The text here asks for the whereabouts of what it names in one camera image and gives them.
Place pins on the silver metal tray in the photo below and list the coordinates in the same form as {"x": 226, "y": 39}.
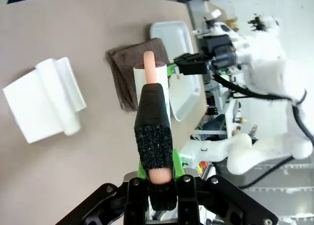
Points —
{"x": 171, "y": 36}

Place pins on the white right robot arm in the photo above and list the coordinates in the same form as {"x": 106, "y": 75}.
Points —
{"x": 265, "y": 68}

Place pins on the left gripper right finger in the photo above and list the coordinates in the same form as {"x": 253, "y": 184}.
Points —
{"x": 196, "y": 200}

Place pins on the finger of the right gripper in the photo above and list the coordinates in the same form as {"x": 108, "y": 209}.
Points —
{"x": 192, "y": 57}
{"x": 193, "y": 68}

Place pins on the brown folded cloth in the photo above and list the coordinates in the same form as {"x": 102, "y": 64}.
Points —
{"x": 122, "y": 63}

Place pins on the white lint roller stand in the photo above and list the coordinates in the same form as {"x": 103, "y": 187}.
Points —
{"x": 41, "y": 100}

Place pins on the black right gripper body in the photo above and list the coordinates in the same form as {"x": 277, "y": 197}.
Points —
{"x": 219, "y": 52}

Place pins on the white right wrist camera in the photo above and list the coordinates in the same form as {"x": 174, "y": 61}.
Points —
{"x": 215, "y": 13}

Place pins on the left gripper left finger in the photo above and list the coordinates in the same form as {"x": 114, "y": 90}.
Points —
{"x": 135, "y": 205}

